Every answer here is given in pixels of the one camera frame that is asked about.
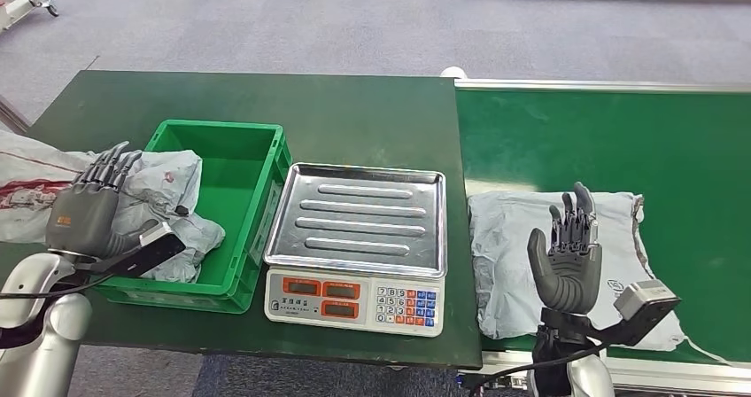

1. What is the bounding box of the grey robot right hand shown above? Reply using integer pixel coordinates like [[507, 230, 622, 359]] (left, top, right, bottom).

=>
[[526, 182, 604, 316]]

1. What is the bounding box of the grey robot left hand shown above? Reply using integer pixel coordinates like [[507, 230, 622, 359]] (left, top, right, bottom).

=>
[[45, 141, 159, 261]]

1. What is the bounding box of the grey mailer bag red logo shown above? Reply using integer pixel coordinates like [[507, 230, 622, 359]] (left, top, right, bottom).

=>
[[0, 128, 204, 245]]

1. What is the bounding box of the large plain grey mailer bag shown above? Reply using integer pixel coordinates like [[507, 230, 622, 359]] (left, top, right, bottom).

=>
[[467, 190, 734, 366]]

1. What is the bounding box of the crumpled grey red-print mailer bag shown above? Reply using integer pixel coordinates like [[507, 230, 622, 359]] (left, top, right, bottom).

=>
[[111, 209, 227, 284]]

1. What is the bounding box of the brown metal bar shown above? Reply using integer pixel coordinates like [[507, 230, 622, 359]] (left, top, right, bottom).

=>
[[0, 95, 30, 136]]

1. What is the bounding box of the green plastic crate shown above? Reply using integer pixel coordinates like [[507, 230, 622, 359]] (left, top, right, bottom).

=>
[[93, 119, 293, 315]]

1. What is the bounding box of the white electronic scale steel tray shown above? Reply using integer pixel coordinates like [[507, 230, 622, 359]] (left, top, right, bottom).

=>
[[263, 162, 448, 339]]

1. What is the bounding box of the white wheeled cart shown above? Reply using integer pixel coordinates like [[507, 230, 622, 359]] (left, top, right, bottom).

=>
[[0, 0, 60, 32]]

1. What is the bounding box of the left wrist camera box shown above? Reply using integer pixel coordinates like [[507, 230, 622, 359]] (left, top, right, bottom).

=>
[[93, 221, 187, 279]]

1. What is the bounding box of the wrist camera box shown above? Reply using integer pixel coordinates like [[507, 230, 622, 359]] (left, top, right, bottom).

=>
[[93, 221, 187, 279], [586, 279, 682, 348]]

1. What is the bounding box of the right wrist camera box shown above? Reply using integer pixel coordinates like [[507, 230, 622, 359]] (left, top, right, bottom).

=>
[[586, 279, 682, 348]]

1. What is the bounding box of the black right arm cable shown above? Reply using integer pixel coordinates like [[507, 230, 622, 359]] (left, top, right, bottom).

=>
[[466, 341, 611, 397]]

